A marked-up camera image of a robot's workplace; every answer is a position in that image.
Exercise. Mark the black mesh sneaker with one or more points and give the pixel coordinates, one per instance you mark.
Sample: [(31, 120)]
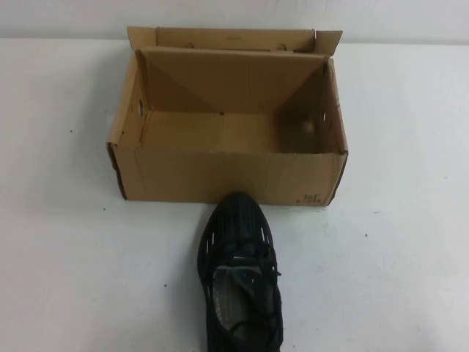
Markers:
[(238, 216)]

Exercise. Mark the brown cardboard shoe box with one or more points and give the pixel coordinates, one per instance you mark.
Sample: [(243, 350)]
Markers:
[(183, 176)]

